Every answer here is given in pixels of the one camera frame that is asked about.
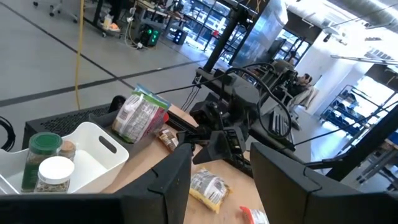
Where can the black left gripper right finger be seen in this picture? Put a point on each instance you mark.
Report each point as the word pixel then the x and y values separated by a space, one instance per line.
pixel 295 196

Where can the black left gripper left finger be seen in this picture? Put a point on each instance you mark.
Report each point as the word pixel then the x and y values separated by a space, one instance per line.
pixel 161 193

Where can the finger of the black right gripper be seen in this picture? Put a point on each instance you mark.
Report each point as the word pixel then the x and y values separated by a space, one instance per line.
pixel 186 137
pixel 216 147

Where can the brown spice jar white label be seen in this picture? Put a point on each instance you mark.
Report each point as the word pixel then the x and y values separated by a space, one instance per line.
pixel 168 140

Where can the yellow ramen packet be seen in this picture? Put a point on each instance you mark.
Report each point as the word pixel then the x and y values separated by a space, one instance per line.
pixel 208 189

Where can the orange ramen packet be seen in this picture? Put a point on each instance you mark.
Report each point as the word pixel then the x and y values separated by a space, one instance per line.
pixel 253 216

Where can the green red ramen packet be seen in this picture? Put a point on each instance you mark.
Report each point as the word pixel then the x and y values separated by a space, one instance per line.
pixel 136 119

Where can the blue white ramen packet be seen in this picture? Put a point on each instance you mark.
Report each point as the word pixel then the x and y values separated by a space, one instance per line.
pixel 152 93

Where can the small brown spice jar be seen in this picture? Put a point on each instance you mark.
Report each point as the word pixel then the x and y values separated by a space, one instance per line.
pixel 68 149

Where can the grey label spice jar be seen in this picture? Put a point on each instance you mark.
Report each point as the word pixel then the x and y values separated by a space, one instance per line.
pixel 54 174

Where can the green spice jar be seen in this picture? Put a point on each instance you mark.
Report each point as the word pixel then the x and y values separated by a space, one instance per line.
pixel 38 155

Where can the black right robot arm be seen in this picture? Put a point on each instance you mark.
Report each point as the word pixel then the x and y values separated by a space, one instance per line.
pixel 245 90

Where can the backlit black keyboard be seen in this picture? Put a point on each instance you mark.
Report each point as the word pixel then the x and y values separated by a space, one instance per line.
pixel 280 124

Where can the white plastic bin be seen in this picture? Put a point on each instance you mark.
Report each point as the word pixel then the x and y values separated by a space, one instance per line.
pixel 93 155

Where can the black computer blue lights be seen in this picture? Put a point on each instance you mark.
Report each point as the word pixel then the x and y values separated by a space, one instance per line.
pixel 179 36

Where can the metal shelf blue bins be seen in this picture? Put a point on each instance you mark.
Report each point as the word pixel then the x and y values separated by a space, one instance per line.
pixel 339 116

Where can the black computer green lights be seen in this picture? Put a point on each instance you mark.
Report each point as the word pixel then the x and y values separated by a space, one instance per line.
pixel 149 35

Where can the person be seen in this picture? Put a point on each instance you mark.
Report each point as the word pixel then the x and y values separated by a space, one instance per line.
pixel 303 82

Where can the black mesh computer case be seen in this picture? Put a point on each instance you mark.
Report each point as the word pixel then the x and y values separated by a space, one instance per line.
pixel 62 123

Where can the office chair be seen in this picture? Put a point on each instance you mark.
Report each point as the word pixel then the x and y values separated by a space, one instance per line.
pixel 54 7

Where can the black aluminium table frame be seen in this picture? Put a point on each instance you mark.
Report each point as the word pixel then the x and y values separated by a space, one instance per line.
pixel 224 37

